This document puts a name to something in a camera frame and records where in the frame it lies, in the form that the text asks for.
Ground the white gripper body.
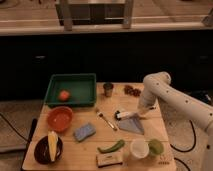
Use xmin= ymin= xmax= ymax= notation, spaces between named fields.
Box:
xmin=138 ymin=89 xmax=156 ymax=113

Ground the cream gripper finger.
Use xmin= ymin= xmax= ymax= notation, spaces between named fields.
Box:
xmin=138 ymin=111 xmax=148 ymax=118

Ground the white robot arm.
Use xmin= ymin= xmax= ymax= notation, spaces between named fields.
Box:
xmin=138 ymin=72 xmax=213 ymax=171

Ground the red bowl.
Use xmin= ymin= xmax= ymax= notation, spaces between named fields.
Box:
xmin=46 ymin=106 xmax=73 ymax=132

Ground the dark brown bowl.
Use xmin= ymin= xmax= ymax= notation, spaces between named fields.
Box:
xmin=34 ymin=136 xmax=63 ymax=165

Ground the grey folded cloth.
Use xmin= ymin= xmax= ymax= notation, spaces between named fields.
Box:
xmin=117 ymin=117 xmax=144 ymax=134

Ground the green cup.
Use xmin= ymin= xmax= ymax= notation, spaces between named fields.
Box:
xmin=148 ymin=139 xmax=164 ymax=156

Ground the white cup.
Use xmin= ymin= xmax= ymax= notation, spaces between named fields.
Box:
xmin=130 ymin=139 xmax=149 ymax=159

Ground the green chili pepper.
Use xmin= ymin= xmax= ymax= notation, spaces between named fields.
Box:
xmin=97 ymin=139 xmax=125 ymax=154

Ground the small metal cup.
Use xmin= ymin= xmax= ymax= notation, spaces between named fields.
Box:
xmin=103 ymin=82 xmax=114 ymax=97

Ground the metal fork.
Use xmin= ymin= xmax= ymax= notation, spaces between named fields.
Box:
xmin=97 ymin=112 xmax=117 ymax=131

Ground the brown rectangular eraser block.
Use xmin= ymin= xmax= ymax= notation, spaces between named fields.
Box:
xmin=96 ymin=152 xmax=123 ymax=168

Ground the blue sponge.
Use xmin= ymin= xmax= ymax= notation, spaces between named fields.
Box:
xmin=73 ymin=123 xmax=96 ymax=142

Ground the orange tomato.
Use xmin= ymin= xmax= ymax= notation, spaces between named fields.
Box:
xmin=58 ymin=90 xmax=70 ymax=101

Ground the green plastic tray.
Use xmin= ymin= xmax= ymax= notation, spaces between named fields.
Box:
xmin=44 ymin=73 xmax=96 ymax=107

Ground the black power cable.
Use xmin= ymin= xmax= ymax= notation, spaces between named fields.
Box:
xmin=170 ymin=120 xmax=198 ymax=171

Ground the metal stool frame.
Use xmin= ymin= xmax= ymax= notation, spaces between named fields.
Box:
xmin=55 ymin=0 xmax=134 ymax=31

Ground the black cable left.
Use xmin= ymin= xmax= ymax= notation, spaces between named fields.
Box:
xmin=0 ymin=113 xmax=29 ymax=142

